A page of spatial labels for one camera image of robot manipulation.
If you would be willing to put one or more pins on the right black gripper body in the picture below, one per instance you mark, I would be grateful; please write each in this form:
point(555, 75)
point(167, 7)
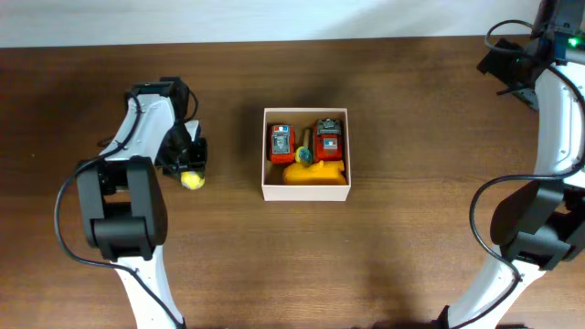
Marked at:
point(505, 65)

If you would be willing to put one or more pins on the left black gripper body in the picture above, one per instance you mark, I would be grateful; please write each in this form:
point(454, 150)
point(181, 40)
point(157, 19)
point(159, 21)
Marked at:
point(183, 154)

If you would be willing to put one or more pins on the yellow grey toy ball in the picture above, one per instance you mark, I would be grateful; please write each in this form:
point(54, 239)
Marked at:
point(192, 180)

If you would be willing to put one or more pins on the red fire truck toy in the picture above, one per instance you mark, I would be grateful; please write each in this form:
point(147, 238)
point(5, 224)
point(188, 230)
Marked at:
point(282, 143)

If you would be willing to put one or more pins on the yellow wooden rattle drum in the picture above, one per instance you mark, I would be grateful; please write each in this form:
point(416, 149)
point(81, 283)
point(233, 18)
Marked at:
point(303, 154)

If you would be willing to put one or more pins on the red fire truck with ladder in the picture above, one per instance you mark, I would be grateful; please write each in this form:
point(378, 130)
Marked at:
point(328, 140)

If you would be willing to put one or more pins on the orange rubber animal toy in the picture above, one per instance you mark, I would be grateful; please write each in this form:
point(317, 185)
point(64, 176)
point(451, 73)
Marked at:
point(323, 173)

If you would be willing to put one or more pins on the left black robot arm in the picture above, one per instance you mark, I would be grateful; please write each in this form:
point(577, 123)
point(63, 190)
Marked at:
point(122, 206)

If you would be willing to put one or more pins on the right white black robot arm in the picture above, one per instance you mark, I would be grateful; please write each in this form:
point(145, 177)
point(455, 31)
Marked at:
point(528, 224)

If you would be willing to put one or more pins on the pink cardboard box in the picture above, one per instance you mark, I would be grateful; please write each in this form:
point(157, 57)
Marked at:
point(272, 185)

